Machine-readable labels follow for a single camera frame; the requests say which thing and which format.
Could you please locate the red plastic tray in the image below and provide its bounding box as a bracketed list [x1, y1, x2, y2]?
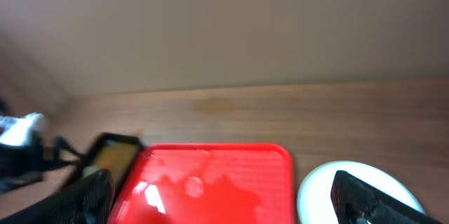
[108, 143, 295, 224]

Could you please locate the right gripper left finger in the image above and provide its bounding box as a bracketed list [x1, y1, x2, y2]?
[1, 169, 114, 224]

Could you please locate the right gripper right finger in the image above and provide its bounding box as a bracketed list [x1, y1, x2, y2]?
[330, 171, 441, 224]

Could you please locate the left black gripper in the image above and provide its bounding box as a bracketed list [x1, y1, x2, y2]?
[1, 136, 84, 192]

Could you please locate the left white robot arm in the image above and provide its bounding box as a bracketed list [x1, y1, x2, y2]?
[1, 113, 86, 194]

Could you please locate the black water tray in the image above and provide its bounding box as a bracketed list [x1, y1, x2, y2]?
[59, 133, 145, 197]

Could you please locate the white plate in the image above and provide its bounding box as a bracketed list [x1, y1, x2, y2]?
[297, 161, 425, 224]

